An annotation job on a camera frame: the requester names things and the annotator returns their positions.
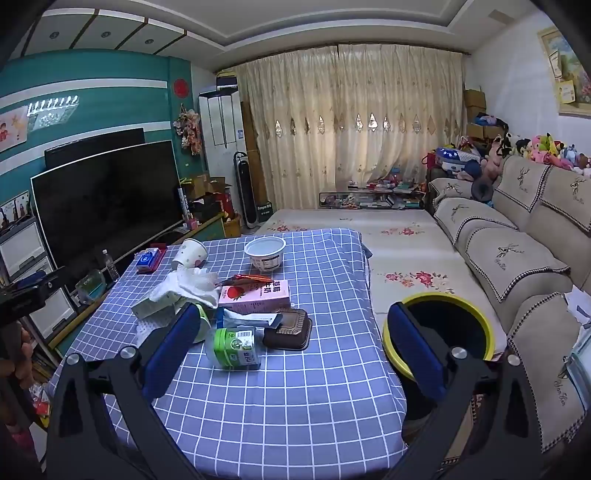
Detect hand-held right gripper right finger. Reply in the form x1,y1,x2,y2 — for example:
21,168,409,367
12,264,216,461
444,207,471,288
387,302,543,480

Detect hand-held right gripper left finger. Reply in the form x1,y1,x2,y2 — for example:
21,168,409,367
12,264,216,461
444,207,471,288
46,302,204,480

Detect white foam net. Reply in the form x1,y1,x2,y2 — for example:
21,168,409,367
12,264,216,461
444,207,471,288
136,314,174,347

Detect yellow-rimmed black trash bin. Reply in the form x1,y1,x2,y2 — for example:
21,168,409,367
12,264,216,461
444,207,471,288
382,292,497,435

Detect clear green-label bottle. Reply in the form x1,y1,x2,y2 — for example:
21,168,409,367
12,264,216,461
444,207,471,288
204,327,263,371

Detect blue and white wrapper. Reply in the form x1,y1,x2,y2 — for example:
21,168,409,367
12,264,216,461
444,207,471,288
216,308,284,330

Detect white printed paper cup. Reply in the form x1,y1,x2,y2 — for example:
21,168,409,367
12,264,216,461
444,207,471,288
172,239,209,271

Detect pink milk carton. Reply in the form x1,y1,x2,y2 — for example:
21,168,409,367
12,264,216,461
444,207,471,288
218,279,291,311

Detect red snack wrapper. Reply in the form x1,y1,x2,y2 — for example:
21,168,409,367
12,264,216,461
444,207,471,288
217,274,274,289

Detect brown plastic tray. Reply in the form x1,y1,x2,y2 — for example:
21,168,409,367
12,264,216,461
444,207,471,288
263,309,314,352

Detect white plastic bowl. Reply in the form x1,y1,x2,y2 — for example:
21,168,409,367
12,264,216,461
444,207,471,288
244,237,287,272

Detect person's left hand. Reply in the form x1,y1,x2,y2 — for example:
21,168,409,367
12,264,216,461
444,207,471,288
0,320,35,393

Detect white drawer unit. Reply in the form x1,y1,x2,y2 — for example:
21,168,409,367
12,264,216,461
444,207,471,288
0,217,79,342

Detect shelf of books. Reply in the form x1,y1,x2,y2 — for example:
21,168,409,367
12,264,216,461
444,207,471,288
18,323,63,430

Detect framed photo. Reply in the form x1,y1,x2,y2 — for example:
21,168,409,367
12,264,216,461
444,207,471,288
0,191,31,232

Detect clear water bottle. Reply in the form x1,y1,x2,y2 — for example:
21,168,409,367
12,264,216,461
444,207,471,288
102,250,122,282

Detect red flat box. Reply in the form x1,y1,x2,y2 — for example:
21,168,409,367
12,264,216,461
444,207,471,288
136,243,168,274

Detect floral white mattress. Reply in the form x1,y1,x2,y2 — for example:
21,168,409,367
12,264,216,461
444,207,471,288
254,208,509,361

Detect large black television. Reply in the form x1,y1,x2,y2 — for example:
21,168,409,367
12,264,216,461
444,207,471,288
30,141,185,287

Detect blue checked tablecloth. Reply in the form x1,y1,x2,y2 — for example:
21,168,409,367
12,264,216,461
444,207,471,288
46,227,409,480

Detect green television cabinet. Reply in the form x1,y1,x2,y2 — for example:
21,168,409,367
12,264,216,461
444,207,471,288
171,213,227,245

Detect beige sofa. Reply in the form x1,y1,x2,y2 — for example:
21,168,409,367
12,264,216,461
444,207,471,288
427,154,591,455

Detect cluttered glass coffee table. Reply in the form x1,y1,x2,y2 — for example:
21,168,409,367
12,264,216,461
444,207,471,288
318,182,428,210

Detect clear plastic folder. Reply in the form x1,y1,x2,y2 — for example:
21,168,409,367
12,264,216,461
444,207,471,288
568,342,591,407

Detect white loose papers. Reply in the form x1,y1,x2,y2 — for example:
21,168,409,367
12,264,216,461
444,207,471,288
566,286,591,328

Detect open cardboard box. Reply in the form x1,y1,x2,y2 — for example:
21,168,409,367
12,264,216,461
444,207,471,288
193,174,233,200

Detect dark grey round hat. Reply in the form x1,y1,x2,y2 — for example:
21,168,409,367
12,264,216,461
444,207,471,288
471,178,496,204

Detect black tower fan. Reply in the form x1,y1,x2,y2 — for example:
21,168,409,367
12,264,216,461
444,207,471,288
235,151,259,230

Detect blue cap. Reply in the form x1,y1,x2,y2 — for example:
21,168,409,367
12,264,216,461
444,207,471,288
457,159,483,181

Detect star print blue bag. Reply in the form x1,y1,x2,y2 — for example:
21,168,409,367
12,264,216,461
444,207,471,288
436,147,483,176

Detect pink plush doll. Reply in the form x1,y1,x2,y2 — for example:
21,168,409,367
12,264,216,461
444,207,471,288
480,145,504,178

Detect hanging flower ornament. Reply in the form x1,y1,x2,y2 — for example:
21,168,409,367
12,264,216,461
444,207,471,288
173,104,204,155

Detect beige embroidered curtain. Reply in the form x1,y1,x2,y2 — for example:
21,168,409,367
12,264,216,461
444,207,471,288
228,44,465,210

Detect pile of plush toys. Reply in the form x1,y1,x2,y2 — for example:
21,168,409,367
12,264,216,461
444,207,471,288
496,131,591,178

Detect stack of cardboard boxes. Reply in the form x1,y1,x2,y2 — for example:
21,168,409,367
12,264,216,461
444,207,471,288
464,88,506,141

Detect framed flower painting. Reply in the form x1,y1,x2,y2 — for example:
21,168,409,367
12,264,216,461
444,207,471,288
538,25,591,114

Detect children's wall poster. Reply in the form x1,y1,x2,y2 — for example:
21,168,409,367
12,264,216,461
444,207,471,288
0,105,29,153

